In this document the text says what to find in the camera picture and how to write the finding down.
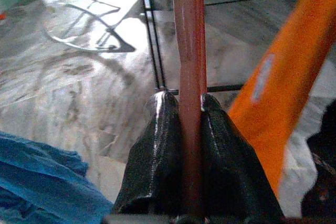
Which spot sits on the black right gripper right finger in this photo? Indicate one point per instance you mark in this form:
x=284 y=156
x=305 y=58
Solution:
x=231 y=166

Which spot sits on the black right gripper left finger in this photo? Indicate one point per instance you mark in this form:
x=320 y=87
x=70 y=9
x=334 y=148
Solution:
x=155 y=161

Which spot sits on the pink red plastic hanger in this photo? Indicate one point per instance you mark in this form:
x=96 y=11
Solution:
x=190 y=51

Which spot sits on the blue shirt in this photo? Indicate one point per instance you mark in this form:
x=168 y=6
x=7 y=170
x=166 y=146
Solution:
x=39 y=182

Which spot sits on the black garment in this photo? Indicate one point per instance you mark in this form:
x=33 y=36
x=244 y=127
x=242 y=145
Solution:
x=323 y=161

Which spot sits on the orange shirt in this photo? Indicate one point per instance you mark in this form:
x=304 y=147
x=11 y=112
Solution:
x=283 y=82

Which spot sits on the black clothes drying rack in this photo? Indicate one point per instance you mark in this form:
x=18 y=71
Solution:
x=155 y=37

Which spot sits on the white baby bouncer frame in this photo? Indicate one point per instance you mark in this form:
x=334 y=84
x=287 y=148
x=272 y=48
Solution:
x=65 y=5

